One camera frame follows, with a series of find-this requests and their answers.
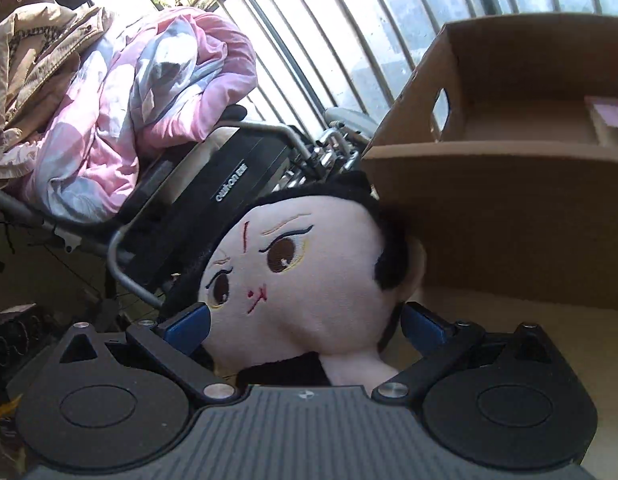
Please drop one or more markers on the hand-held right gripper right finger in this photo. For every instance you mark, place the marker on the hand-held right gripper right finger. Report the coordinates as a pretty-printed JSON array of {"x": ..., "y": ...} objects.
[{"x": 426, "y": 327}]

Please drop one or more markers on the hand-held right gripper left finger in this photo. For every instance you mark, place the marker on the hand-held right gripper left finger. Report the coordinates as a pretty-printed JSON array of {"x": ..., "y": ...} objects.
[{"x": 188, "y": 327}]

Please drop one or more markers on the plush doll red shirt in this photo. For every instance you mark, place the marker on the plush doll red shirt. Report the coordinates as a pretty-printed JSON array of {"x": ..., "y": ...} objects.
[{"x": 299, "y": 280}]

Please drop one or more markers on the brown cardboard box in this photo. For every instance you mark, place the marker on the brown cardboard box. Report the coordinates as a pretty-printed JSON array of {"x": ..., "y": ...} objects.
[{"x": 489, "y": 220}]

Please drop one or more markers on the white desktop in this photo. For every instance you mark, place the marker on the white desktop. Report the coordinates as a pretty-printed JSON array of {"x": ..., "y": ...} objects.
[{"x": 564, "y": 317}]

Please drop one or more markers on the black folding wheelchair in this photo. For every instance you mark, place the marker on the black folding wheelchair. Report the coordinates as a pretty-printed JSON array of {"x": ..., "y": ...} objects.
[{"x": 229, "y": 175}]

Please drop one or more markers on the pink patterned quilt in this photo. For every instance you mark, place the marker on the pink patterned quilt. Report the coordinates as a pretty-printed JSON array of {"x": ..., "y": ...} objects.
[{"x": 154, "y": 85}]

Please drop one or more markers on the beige jacket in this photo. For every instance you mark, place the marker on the beige jacket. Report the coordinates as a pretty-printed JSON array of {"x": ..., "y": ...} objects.
[{"x": 34, "y": 60}]

